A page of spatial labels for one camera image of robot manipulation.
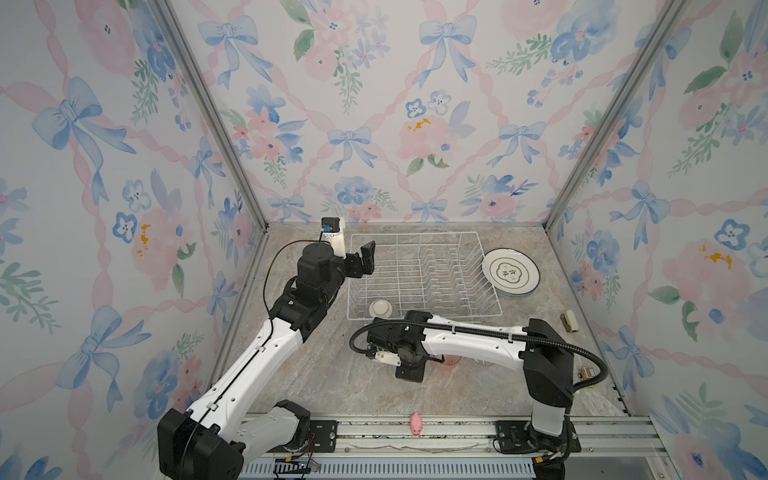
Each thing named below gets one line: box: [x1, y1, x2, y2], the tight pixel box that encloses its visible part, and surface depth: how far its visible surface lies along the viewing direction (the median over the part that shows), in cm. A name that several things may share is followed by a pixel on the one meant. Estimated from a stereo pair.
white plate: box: [482, 248, 541, 296], surface depth 105 cm
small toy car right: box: [577, 367, 596, 381], surface depth 83 cm
